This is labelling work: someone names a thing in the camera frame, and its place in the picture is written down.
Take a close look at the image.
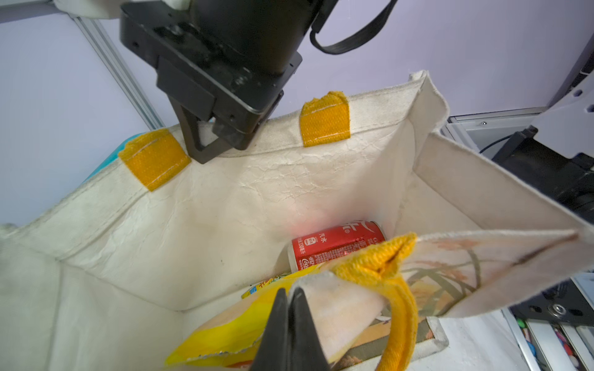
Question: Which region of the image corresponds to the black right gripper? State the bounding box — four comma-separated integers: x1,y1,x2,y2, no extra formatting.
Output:
120,1,321,164

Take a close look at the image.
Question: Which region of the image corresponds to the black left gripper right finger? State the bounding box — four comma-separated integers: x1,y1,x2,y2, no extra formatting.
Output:
289,288,330,371

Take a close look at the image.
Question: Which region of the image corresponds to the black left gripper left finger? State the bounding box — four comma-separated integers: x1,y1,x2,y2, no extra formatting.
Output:
250,288,289,371

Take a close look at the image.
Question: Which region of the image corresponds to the yellow potato chips bag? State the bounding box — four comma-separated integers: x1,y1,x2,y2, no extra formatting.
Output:
164,263,386,369

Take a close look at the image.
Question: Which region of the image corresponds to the red cola can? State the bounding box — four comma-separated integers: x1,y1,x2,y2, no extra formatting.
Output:
287,220,385,273

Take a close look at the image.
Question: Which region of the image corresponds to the white canvas tote bag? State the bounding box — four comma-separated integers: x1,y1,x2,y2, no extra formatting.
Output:
1,71,593,370

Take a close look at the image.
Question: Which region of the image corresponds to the teal plastic fruit basket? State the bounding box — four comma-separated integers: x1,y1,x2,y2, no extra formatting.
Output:
84,134,142,182

